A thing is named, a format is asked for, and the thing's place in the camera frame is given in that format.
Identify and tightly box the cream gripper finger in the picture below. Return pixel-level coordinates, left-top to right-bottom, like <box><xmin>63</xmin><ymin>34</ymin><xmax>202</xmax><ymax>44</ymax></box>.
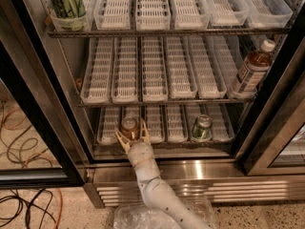
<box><xmin>140</xmin><ymin>119</ymin><xmax>151</xmax><ymax>144</ymax></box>
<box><xmin>115</xmin><ymin>130</ymin><xmax>131</xmax><ymax>154</ymax></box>

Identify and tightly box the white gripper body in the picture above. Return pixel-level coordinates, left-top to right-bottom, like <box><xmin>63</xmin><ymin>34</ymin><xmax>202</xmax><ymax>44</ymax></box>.
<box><xmin>128</xmin><ymin>142</ymin><xmax>160</xmax><ymax>182</ymax></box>

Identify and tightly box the orange soda can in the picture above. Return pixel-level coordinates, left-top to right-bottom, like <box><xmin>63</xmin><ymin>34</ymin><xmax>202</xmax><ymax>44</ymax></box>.
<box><xmin>120</xmin><ymin>116</ymin><xmax>138</xmax><ymax>140</ymax></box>

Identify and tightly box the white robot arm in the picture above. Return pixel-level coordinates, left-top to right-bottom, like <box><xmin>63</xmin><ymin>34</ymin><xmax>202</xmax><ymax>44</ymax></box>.
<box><xmin>115</xmin><ymin>116</ymin><xmax>212</xmax><ymax>229</ymax></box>

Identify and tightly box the bottom shelf tray three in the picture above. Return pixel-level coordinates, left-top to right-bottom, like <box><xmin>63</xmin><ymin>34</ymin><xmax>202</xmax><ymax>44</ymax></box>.
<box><xmin>145</xmin><ymin>106</ymin><xmax>165</xmax><ymax>143</ymax></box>

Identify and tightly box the shelf tray three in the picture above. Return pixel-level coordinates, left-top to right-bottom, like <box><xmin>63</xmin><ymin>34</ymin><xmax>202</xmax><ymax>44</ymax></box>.
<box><xmin>141</xmin><ymin>37</ymin><xmax>168</xmax><ymax>102</ymax></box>
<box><xmin>145</xmin><ymin>106</ymin><xmax>165</xmax><ymax>143</ymax></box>
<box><xmin>135</xmin><ymin>0</ymin><xmax>171</xmax><ymax>31</ymax></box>

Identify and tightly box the bottom shelf tray one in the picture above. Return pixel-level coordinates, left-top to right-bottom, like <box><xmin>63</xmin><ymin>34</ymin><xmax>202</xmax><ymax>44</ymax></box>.
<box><xmin>97</xmin><ymin>107</ymin><xmax>120</xmax><ymax>145</ymax></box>

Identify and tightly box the shelf tray one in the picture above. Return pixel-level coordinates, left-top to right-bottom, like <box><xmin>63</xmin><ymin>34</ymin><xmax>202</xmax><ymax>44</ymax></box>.
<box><xmin>51</xmin><ymin>0</ymin><xmax>96</xmax><ymax>31</ymax></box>
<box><xmin>80</xmin><ymin>38</ymin><xmax>113</xmax><ymax>105</ymax></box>
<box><xmin>97</xmin><ymin>107</ymin><xmax>120</xmax><ymax>145</ymax></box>

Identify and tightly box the bottom shelf tray two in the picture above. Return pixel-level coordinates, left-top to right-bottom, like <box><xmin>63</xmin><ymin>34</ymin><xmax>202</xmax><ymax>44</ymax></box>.
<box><xmin>121</xmin><ymin>106</ymin><xmax>140</xmax><ymax>144</ymax></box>

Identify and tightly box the shelf tray two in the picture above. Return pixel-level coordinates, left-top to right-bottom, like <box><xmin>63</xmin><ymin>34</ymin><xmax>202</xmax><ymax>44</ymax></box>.
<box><xmin>93</xmin><ymin>0</ymin><xmax>132</xmax><ymax>31</ymax></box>
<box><xmin>112</xmin><ymin>37</ymin><xmax>138</xmax><ymax>103</ymax></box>
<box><xmin>121</xmin><ymin>106</ymin><xmax>140</xmax><ymax>144</ymax></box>

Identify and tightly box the bottom shelf tray four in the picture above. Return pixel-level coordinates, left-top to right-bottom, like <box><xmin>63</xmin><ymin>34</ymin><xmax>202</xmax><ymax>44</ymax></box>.
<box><xmin>166</xmin><ymin>105</ymin><xmax>188</xmax><ymax>143</ymax></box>

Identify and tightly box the shelf tray four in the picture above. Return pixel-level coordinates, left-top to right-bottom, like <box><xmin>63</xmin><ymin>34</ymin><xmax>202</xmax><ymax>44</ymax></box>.
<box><xmin>170</xmin><ymin>0</ymin><xmax>211</xmax><ymax>31</ymax></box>
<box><xmin>166</xmin><ymin>105</ymin><xmax>188</xmax><ymax>143</ymax></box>
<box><xmin>164</xmin><ymin>37</ymin><xmax>197</xmax><ymax>98</ymax></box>

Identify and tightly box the steel fridge base grille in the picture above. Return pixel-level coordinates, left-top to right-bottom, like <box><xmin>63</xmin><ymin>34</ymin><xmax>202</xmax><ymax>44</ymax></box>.
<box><xmin>84</xmin><ymin>160</ymin><xmax>305</xmax><ymax>208</ymax></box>

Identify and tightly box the bottom shelf tray five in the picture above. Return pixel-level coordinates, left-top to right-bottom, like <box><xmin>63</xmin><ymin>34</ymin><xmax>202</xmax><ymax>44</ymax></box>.
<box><xmin>186</xmin><ymin>105</ymin><xmax>205</xmax><ymax>141</ymax></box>

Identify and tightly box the shelf tray five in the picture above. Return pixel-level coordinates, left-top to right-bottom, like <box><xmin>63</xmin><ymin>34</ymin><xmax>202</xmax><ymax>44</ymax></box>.
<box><xmin>188</xmin><ymin>36</ymin><xmax>227</xmax><ymax>99</ymax></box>
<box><xmin>186</xmin><ymin>105</ymin><xmax>205</xmax><ymax>141</ymax></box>
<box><xmin>206</xmin><ymin>0</ymin><xmax>250</xmax><ymax>27</ymax></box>

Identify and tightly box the middle shelf tray two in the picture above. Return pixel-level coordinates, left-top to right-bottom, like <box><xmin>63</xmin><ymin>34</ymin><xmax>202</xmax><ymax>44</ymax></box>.
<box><xmin>112</xmin><ymin>37</ymin><xmax>138</xmax><ymax>103</ymax></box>

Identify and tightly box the green soda can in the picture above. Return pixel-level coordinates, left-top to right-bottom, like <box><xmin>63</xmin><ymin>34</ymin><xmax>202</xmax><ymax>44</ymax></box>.
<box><xmin>192</xmin><ymin>114</ymin><xmax>213</xmax><ymax>142</ymax></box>

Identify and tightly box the middle shelf tray three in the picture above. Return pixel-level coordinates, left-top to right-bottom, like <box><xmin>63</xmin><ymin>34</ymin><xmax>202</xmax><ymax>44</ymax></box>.
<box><xmin>141</xmin><ymin>37</ymin><xmax>168</xmax><ymax>102</ymax></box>

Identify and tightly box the middle shelf tray one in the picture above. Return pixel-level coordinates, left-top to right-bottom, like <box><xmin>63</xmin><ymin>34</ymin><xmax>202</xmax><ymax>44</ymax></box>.
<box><xmin>80</xmin><ymin>38</ymin><xmax>113</xmax><ymax>105</ymax></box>

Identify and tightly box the middle shelf tray four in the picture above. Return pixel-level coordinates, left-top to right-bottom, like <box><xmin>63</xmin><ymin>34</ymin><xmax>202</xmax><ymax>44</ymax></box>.
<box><xmin>164</xmin><ymin>37</ymin><xmax>197</xmax><ymax>98</ymax></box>

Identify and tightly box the bottom shelf tray six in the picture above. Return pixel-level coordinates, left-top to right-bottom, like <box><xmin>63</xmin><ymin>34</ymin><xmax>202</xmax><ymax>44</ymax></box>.
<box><xmin>206</xmin><ymin>104</ymin><xmax>234</xmax><ymax>142</ymax></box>

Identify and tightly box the shelf tray six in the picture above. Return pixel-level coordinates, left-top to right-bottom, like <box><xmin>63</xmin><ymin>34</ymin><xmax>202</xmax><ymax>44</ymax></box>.
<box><xmin>206</xmin><ymin>104</ymin><xmax>234</xmax><ymax>142</ymax></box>
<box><xmin>245</xmin><ymin>0</ymin><xmax>293</xmax><ymax>28</ymax></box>
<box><xmin>207</xmin><ymin>34</ymin><xmax>257</xmax><ymax>100</ymax></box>

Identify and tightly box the open glass fridge door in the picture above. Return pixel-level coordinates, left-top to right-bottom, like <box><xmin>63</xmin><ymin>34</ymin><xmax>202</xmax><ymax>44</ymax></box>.
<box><xmin>0</xmin><ymin>0</ymin><xmax>89</xmax><ymax>189</ymax></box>

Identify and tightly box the middle shelf tray five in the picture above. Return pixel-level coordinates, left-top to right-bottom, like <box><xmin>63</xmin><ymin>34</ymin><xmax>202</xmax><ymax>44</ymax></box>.
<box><xmin>188</xmin><ymin>36</ymin><xmax>227</xmax><ymax>99</ymax></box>

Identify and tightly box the top shelf tray three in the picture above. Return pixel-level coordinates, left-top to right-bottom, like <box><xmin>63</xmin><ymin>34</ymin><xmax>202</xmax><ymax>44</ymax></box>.
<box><xmin>135</xmin><ymin>0</ymin><xmax>171</xmax><ymax>31</ymax></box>

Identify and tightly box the middle shelf tray six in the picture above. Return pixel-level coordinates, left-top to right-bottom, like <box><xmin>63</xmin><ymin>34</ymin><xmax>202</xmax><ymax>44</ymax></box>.
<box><xmin>207</xmin><ymin>34</ymin><xmax>257</xmax><ymax>100</ymax></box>

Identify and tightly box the top shelf tray one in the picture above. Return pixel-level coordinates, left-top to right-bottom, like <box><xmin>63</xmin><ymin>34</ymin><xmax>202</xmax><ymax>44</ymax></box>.
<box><xmin>51</xmin><ymin>0</ymin><xmax>96</xmax><ymax>31</ymax></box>

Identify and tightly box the right glass fridge door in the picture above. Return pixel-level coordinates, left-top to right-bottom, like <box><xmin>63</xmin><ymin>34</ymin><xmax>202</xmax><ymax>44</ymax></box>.
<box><xmin>234</xmin><ymin>5</ymin><xmax>305</xmax><ymax>176</ymax></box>

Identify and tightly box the top shelf tray two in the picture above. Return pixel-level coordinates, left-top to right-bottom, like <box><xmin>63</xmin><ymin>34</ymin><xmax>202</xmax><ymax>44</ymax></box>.
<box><xmin>93</xmin><ymin>0</ymin><xmax>132</xmax><ymax>31</ymax></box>

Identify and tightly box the top shelf tray four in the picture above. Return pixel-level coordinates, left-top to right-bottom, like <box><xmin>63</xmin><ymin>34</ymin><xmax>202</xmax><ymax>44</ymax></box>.
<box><xmin>170</xmin><ymin>0</ymin><xmax>211</xmax><ymax>31</ymax></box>

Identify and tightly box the top shelf tray five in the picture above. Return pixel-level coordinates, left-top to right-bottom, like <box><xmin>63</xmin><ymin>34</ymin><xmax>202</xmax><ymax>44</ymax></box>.
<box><xmin>206</xmin><ymin>0</ymin><xmax>250</xmax><ymax>27</ymax></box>

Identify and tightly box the green drink bottle top shelf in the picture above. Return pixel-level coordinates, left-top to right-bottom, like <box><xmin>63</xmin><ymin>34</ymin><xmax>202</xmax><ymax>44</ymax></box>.
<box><xmin>51</xmin><ymin>0</ymin><xmax>86</xmax><ymax>19</ymax></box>

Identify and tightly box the top shelf tray six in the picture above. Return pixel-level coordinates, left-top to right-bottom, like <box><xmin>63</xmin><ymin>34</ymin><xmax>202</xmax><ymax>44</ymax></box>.
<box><xmin>245</xmin><ymin>0</ymin><xmax>293</xmax><ymax>28</ymax></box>

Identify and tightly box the clear plastic container on floor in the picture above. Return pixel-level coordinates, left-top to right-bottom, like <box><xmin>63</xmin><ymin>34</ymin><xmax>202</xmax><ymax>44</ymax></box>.
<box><xmin>113</xmin><ymin>198</ymin><xmax>217</xmax><ymax>229</ymax></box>

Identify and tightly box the brown tea bottle white cap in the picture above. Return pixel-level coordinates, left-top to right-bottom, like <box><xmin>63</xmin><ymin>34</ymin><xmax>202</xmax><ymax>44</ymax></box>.
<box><xmin>232</xmin><ymin>39</ymin><xmax>275</xmax><ymax>94</ymax></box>

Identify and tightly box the black cable on floor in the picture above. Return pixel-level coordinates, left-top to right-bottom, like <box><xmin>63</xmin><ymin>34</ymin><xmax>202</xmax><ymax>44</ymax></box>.
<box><xmin>0</xmin><ymin>98</ymin><xmax>57</xmax><ymax>229</ymax></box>

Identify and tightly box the orange cable on floor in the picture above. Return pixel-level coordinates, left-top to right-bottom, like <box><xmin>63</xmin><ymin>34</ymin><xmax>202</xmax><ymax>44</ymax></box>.
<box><xmin>0</xmin><ymin>107</ymin><xmax>64</xmax><ymax>229</ymax></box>

